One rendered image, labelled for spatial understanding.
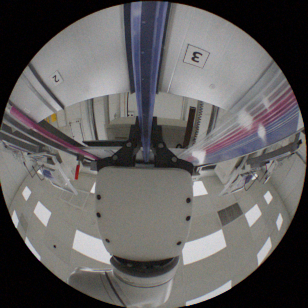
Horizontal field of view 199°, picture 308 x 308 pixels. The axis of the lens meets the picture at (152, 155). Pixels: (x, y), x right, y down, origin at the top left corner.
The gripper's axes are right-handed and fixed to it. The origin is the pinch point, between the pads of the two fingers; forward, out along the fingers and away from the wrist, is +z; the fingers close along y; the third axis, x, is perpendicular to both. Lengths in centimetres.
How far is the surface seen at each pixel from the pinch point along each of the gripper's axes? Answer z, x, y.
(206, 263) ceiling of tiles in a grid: -194, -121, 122
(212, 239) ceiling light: -146, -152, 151
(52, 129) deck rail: 5.1, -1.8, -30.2
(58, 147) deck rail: 1.7, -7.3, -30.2
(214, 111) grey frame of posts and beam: 32, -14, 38
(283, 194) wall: -226, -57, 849
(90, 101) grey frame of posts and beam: 32.3, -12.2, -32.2
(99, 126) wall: 124, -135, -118
